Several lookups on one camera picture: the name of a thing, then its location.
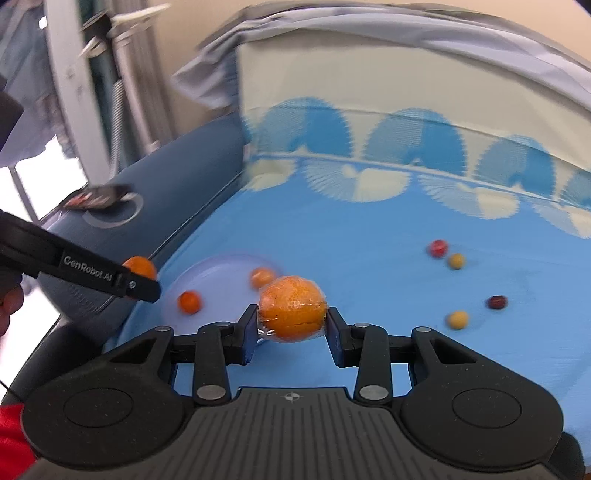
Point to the dotted white pole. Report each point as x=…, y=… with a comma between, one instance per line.
x=117, y=129

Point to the light purple plate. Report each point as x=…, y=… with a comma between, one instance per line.
x=221, y=288

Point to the person's left hand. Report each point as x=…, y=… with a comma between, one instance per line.
x=9, y=310

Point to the blue fabric sofa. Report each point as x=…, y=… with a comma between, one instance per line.
x=180, y=184

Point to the blue fan-patterned sheet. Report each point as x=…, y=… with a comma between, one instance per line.
x=369, y=230

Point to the teal curtain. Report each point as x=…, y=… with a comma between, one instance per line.
x=102, y=101

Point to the plastic-wrapped red fruit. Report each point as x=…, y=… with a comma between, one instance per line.
x=437, y=248

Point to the white pipes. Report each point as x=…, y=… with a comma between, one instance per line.
x=143, y=83

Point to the grey cloth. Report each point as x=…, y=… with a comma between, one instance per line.
x=415, y=37

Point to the red clothing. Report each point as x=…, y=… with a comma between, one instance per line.
x=11, y=443

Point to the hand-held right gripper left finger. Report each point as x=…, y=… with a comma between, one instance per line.
x=249, y=334

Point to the dark red jujube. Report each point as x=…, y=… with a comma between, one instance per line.
x=496, y=302

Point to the plastic-wrapped orange tangerine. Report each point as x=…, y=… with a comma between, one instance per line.
x=291, y=309
x=262, y=278

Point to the bare orange tangerine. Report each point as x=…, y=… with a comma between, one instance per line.
x=138, y=266
x=189, y=302

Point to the black smartphone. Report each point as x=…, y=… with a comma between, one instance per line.
x=97, y=197

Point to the dark panel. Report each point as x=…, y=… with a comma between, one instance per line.
x=8, y=120

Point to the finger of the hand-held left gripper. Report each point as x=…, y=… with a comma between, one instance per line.
x=141, y=290

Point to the white window frame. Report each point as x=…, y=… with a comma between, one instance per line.
x=76, y=92

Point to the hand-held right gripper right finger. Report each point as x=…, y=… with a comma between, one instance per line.
x=334, y=340

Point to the greenish yellow small fruit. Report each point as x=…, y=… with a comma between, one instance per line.
x=456, y=261

